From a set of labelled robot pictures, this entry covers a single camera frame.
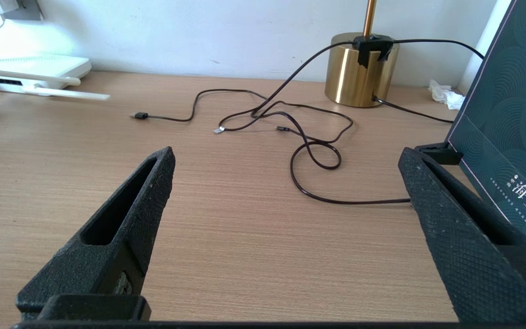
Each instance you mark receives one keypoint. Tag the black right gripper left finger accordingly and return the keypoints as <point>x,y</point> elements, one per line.
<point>107,265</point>

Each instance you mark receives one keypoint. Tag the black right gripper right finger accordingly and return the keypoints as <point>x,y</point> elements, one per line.
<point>473,256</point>

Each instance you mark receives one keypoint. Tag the white router with antennas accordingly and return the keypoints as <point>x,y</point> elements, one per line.
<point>39,68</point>

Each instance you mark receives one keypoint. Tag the crumpled white tissue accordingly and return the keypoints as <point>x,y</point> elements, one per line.
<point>445,93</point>

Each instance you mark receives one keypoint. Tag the brass desk lamp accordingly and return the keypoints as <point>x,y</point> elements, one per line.
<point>345,77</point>

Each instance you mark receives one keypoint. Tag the grey wall socket plate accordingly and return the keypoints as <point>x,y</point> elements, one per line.
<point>30,11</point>

